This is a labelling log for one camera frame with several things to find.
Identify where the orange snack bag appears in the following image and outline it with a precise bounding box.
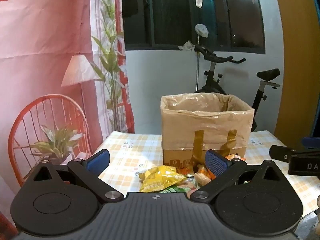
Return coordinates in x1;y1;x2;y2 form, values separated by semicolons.
177;151;246;185

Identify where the yellow snack bag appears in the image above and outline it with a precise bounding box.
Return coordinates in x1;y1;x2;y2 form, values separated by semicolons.
139;165;186;193

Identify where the green rice cracker bag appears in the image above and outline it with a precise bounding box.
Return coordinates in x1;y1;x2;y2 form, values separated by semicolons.
160;177;200;193

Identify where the wooden door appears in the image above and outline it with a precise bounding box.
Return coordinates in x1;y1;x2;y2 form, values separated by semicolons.
274;0;319;149

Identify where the cardboard box with plastic liner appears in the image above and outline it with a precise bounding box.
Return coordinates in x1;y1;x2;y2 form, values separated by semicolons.
160;93;254;168

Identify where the black exercise bike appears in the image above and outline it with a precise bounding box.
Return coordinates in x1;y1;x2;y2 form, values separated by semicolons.
194;44;280;132

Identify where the white plastic bag on pole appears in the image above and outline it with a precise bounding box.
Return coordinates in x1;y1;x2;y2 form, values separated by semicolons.
195;23;209;38

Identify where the dark window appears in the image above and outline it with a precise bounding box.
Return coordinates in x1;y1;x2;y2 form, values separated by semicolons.
122;0;265;54

